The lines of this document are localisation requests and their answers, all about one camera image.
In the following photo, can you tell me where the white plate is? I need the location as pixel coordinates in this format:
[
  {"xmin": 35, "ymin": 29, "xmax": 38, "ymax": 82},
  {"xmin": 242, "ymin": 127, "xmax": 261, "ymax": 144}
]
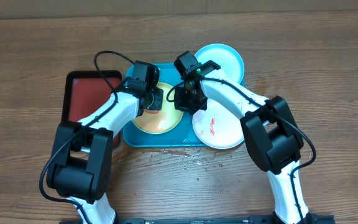
[{"xmin": 192, "ymin": 99, "xmax": 244, "ymax": 149}]

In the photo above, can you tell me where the teal plastic tray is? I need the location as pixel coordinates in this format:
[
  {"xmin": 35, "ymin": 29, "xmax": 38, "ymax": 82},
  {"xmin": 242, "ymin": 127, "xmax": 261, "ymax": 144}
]
[{"xmin": 123, "ymin": 63, "xmax": 205, "ymax": 147}]

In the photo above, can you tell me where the black red sponge tray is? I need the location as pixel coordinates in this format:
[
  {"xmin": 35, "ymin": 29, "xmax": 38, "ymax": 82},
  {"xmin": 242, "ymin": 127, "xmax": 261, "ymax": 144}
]
[{"xmin": 61, "ymin": 70, "xmax": 123, "ymax": 147}]

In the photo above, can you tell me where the red green sponge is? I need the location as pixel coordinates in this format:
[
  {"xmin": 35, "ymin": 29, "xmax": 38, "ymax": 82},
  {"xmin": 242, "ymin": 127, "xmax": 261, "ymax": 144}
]
[{"xmin": 144, "ymin": 109, "xmax": 160, "ymax": 114}]

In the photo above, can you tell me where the yellow plate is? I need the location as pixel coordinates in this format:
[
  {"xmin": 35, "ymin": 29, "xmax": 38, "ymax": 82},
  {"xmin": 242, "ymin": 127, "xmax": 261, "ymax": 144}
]
[{"xmin": 132, "ymin": 82, "xmax": 183, "ymax": 134}]

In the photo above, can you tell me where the light blue plate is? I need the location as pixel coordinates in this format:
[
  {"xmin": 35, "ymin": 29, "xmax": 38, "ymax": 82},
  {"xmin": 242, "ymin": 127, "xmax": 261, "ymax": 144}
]
[{"xmin": 195, "ymin": 44, "xmax": 245, "ymax": 83}]

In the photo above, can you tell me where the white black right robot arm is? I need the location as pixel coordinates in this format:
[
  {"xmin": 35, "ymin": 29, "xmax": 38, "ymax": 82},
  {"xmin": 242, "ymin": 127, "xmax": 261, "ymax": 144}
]
[{"xmin": 174, "ymin": 60, "xmax": 309, "ymax": 223}]

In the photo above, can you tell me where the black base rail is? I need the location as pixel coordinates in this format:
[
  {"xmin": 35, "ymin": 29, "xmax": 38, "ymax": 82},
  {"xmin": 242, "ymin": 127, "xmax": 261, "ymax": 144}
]
[{"xmin": 59, "ymin": 213, "xmax": 336, "ymax": 224}]

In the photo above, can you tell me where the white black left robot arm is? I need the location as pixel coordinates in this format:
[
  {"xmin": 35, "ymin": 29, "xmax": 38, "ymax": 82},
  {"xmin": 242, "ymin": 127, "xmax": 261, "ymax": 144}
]
[{"xmin": 39, "ymin": 88, "xmax": 163, "ymax": 223}]

